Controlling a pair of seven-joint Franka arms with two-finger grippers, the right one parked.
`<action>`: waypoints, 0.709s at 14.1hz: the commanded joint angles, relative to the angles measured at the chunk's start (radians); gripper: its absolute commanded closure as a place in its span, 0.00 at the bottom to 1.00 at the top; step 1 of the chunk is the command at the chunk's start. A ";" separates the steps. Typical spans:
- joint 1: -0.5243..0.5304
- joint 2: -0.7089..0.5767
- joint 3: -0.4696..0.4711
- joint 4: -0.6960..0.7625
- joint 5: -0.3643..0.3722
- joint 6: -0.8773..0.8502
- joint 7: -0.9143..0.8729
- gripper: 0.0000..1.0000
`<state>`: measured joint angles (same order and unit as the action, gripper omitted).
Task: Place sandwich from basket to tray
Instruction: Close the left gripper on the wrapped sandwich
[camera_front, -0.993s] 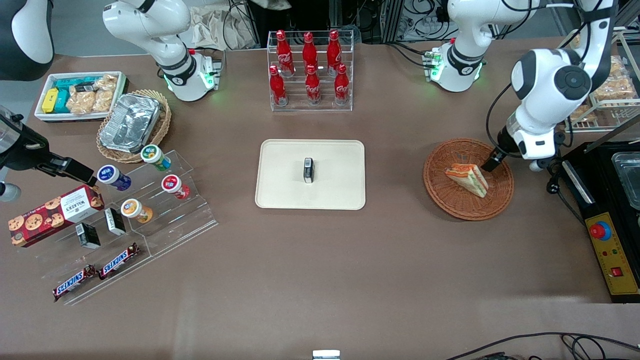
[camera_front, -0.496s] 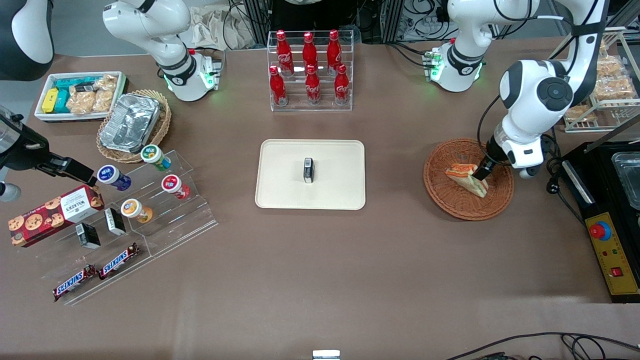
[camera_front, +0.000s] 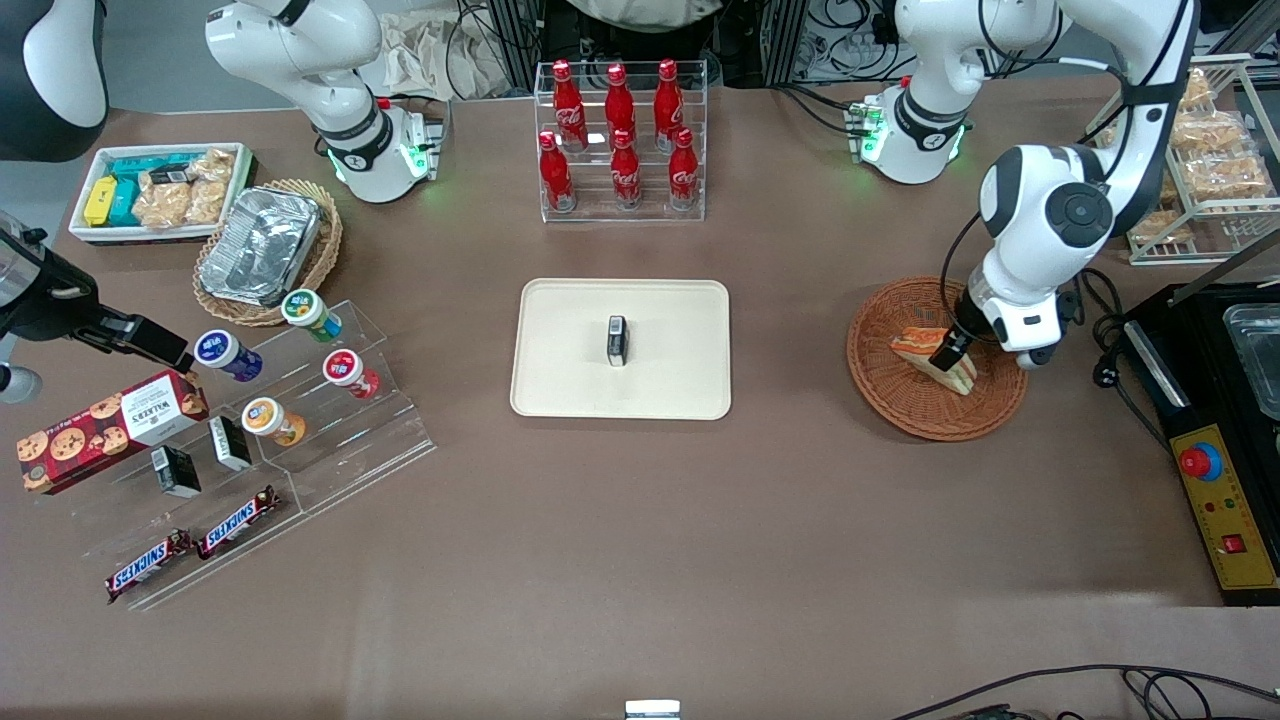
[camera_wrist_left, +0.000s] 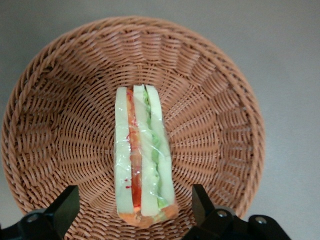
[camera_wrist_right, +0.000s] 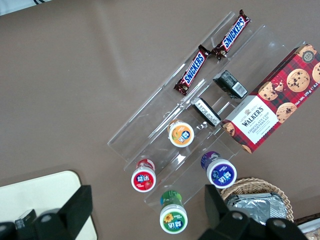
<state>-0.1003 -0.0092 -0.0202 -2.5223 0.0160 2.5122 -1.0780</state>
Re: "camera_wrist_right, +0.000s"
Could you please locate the beige plastic tray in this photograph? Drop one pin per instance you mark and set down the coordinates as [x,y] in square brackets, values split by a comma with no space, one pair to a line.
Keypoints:
[37,190]

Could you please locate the aluminium foil container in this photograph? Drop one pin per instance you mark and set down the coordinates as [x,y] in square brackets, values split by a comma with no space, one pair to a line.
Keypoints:
[255,207]

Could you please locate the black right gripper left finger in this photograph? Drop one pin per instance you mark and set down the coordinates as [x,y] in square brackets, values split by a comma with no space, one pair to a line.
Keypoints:
[78,210]

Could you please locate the small black box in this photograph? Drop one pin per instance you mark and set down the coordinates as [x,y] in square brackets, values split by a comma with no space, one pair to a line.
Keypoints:
[206,113]
[228,84]
[25,219]

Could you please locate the red tartan cookie box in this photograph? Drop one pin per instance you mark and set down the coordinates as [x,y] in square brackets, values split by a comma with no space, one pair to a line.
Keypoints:
[272,105]

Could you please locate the blue gum bottle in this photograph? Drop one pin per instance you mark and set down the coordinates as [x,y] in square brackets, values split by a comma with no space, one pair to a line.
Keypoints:
[220,173]

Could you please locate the green gum bottle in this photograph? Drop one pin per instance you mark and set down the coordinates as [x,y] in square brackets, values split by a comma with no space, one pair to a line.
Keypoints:
[173,217]

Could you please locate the Snickers chocolate bar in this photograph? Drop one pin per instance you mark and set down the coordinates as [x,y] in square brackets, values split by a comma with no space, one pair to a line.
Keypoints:
[233,35]
[193,70]

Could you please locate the clear acrylic stepped display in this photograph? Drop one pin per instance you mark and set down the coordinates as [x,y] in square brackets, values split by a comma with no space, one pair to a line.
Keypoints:
[150,120]

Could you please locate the orange gum bottle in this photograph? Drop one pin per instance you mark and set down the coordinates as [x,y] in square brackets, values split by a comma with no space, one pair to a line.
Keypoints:
[181,135]

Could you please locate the white plastic bin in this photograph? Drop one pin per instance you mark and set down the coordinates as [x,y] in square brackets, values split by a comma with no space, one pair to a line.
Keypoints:
[310,228]

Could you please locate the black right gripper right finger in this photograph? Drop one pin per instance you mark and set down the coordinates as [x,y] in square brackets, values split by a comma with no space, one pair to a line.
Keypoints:
[216,210]

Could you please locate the red gum bottle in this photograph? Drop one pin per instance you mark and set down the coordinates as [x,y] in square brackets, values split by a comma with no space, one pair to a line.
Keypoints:
[143,178]

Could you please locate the light oval wicker basket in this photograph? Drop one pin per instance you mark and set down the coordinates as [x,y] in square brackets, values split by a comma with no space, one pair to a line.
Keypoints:
[252,183]

